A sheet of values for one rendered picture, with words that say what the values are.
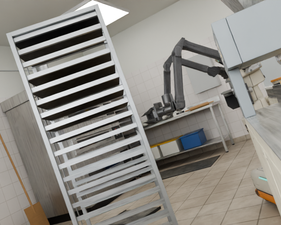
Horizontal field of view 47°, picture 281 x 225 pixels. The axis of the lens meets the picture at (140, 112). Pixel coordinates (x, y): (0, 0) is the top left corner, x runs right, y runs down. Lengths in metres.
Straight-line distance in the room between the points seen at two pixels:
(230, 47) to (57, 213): 4.34
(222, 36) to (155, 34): 5.78
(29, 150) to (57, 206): 0.92
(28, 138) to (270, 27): 4.37
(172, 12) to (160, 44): 0.66
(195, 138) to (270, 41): 4.98
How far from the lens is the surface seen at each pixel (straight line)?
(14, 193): 5.17
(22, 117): 5.12
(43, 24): 2.32
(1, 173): 5.09
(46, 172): 5.02
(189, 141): 6.05
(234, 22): 1.12
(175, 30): 6.72
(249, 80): 2.52
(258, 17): 1.13
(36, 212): 5.01
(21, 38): 2.36
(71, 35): 2.30
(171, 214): 2.24
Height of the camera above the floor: 0.94
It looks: 2 degrees up
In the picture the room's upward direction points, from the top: 20 degrees counter-clockwise
